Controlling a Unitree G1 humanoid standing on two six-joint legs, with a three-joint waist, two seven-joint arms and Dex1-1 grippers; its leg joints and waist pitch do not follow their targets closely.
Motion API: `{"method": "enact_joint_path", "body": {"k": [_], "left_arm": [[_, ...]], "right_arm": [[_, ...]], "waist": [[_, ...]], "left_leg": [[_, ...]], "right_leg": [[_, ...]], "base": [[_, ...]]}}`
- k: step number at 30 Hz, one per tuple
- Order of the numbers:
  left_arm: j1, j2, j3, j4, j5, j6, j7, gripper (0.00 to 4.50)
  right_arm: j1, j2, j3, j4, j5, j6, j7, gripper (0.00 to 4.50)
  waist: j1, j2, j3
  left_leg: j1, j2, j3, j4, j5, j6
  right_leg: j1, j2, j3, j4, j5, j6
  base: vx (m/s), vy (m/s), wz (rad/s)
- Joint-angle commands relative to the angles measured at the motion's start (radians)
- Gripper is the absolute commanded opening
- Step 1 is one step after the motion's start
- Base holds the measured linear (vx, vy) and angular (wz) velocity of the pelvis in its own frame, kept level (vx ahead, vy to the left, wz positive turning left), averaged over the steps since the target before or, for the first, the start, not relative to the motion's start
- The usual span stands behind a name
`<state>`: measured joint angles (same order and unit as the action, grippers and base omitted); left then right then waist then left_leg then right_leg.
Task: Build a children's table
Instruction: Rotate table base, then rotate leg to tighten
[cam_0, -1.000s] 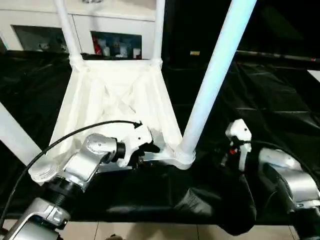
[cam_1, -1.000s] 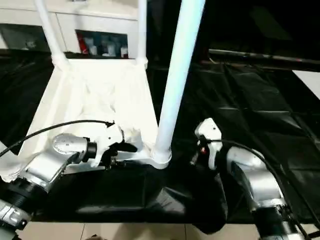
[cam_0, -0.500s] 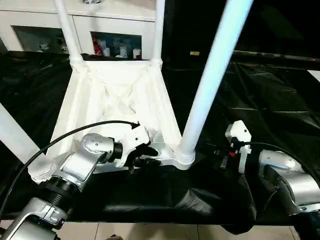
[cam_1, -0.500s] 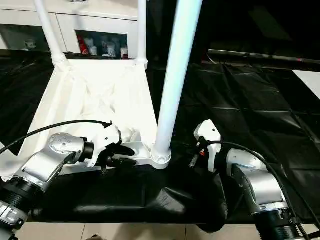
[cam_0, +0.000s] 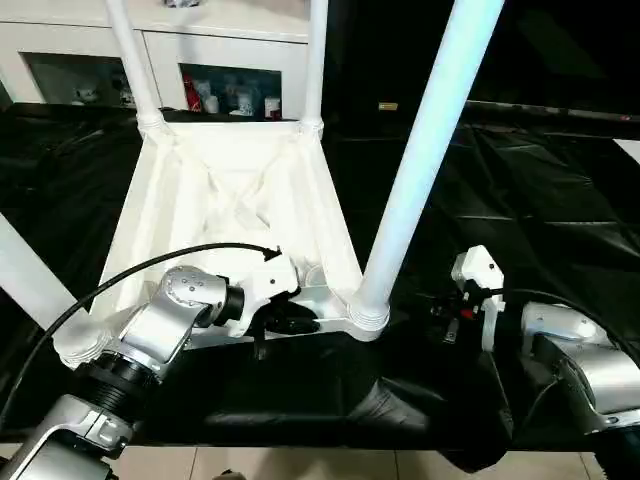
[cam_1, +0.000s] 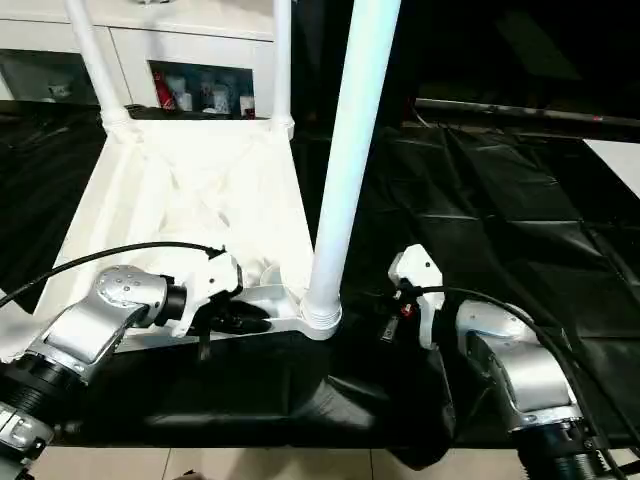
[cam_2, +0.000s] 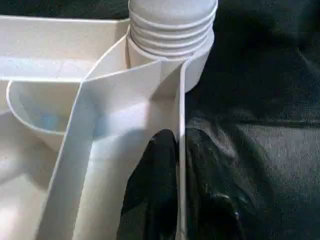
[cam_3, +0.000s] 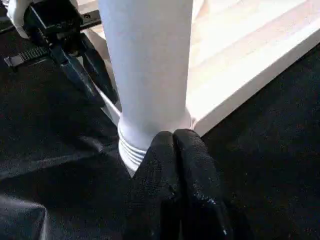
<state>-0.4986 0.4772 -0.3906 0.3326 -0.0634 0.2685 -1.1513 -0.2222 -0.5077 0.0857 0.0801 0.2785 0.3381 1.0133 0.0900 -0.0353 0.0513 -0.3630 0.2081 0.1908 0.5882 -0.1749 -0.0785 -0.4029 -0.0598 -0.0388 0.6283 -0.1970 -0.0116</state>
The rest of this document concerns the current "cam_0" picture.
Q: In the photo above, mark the white plastic table top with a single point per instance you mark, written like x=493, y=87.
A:
x=225, y=200

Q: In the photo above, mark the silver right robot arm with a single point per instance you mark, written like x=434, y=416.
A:
x=585, y=360

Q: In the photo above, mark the black work surface mat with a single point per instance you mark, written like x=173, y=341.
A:
x=525, y=210

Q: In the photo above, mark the small yellow tag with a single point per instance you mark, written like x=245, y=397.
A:
x=388, y=106

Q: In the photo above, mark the dark grey tube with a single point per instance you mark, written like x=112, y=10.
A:
x=550, y=110

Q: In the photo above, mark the red white bottle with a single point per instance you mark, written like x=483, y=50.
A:
x=190, y=93

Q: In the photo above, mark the black backdrop cloth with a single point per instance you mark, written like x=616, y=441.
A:
x=550, y=50

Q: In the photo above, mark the white glass-door cabinet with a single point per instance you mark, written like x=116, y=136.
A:
x=225, y=30

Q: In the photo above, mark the grey patterned bundle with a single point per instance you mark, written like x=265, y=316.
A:
x=180, y=4

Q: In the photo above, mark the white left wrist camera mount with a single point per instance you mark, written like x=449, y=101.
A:
x=270, y=280

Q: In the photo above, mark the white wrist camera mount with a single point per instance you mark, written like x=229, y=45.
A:
x=270, y=280
x=477, y=265

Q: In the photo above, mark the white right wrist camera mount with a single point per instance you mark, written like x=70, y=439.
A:
x=477, y=265

